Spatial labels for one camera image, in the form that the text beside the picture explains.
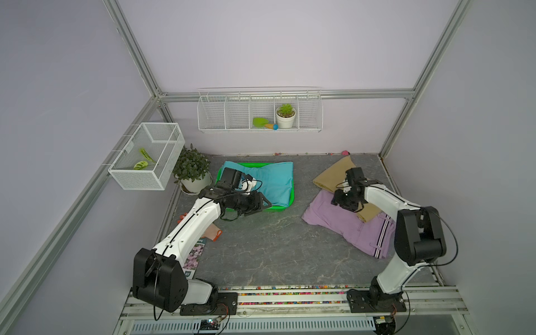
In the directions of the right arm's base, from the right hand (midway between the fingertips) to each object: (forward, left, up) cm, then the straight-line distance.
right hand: (334, 201), depth 95 cm
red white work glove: (-13, +54, -4) cm, 56 cm away
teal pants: (+10, +27, +2) cm, 29 cm away
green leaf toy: (+1, +75, +26) cm, 79 cm away
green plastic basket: (-11, +29, +14) cm, 34 cm away
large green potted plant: (+8, +63, +13) cm, 65 cm away
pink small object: (+38, -15, -7) cm, 41 cm away
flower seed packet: (-24, +60, -4) cm, 65 cm away
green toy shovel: (+32, +34, +20) cm, 51 cm away
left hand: (-11, +30, +14) cm, 35 cm away
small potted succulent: (+27, +22, +28) cm, 45 cm away
